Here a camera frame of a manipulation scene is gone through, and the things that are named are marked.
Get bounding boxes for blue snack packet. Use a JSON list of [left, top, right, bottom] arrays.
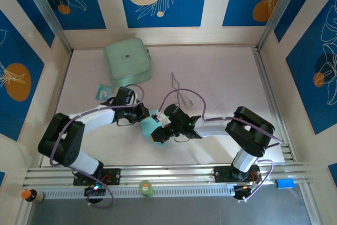
[[95, 83, 119, 102]]

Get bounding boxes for metal scissor tongs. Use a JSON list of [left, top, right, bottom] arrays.
[[170, 71, 194, 107]]

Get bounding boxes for mint green zipper case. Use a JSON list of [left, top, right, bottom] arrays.
[[103, 37, 153, 87]]

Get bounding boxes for green bottle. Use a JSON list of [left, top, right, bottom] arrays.
[[138, 180, 154, 198]]

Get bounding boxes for left black connector hub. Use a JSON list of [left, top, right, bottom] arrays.
[[84, 185, 106, 204]]

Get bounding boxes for black connector hub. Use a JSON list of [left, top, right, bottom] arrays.
[[233, 184, 252, 201], [84, 185, 106, 204]]

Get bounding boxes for right black connector hub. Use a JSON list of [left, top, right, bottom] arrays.
[[233, 184, 252, 201]]

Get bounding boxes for blue rectangular box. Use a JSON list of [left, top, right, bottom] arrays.
[[275, 179, 295, 190]]

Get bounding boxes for brown bottle orange cap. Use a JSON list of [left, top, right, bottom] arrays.
[[21, 188, 45, 204]]

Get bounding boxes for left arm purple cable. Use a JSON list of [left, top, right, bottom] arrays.
[[49, 84, 145, 209]]

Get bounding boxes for aluminium mounting rail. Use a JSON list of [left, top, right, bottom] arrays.
[[23, 161, 313, 188]]

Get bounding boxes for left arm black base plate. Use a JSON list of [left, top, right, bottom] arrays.
[[73, 168, 122, 186]]

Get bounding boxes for slotted grey cable duct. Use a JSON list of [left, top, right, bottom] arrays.
[[42, 184, 236, 199]]

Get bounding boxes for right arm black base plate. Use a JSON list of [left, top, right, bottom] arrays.
[[213, 166, 261, 183]]

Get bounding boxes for aluminium side rail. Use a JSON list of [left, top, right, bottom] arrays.
[[253, 46, 295, 162]]

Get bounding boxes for aluminium frame post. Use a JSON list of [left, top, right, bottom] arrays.
[[256, 0, 303, 51], [18, 0, 74, 54]]

